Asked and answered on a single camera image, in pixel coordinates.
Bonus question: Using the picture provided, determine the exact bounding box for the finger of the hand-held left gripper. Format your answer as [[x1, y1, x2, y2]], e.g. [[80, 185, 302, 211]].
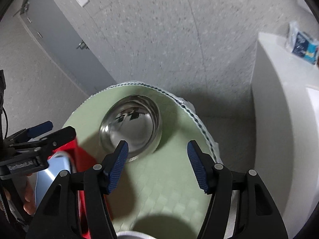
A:
[[6, 121, 53, 143], [9, 126, 77, 155]]

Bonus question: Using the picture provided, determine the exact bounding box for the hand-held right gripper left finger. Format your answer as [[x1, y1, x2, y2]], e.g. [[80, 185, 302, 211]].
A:
[[25, 140, 129, 239]]

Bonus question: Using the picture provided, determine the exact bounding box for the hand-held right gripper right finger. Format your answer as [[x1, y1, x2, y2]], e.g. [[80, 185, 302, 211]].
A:
[[187, 140, 289, 239]]

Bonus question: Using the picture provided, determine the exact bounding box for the light blue plate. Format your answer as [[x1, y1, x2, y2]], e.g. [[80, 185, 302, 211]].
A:
[[35, 153, 76, 206]]

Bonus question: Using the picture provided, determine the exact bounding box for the red dish rack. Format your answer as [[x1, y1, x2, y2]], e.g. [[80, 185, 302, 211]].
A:
[[51, 137, 115, 239]]

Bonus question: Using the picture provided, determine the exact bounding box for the stainless steel bowl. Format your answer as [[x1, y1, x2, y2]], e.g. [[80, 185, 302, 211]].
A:
[[99, 94, 163, 163]]

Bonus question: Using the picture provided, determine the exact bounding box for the person's left hand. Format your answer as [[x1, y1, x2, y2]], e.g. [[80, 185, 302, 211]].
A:
[[23, 174, 38, 216]]

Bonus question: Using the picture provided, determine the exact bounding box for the green checked tablecloth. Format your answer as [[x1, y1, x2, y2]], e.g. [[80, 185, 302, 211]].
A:
[[61, 81, 220, 235]]

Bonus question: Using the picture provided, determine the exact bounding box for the white bowl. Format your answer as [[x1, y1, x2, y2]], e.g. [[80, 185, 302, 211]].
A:
[[116, 231, 155, 239]]

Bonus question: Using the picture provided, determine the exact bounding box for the white cabinet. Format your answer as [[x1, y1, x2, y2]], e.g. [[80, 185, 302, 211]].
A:
[[250, 31, 319, 232]]

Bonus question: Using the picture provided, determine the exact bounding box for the grey door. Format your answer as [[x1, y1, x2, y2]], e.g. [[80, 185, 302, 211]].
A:
[[19, 0, 117, 95]]

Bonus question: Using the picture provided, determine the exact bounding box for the metal door hinge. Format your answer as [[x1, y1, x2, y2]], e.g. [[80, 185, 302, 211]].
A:
[[13, 1, 31, 18]]

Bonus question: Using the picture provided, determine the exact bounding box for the blue and white packet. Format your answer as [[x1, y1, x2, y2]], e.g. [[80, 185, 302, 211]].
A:
[[285, 21, 319, 67]]

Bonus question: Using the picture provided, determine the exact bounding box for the black cable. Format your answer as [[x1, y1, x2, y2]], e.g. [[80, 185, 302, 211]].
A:
[[2, 107, 9, 141]]

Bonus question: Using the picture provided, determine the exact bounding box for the metal door handle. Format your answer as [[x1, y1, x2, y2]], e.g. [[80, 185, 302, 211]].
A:
[[76, 40, 90, 51]]

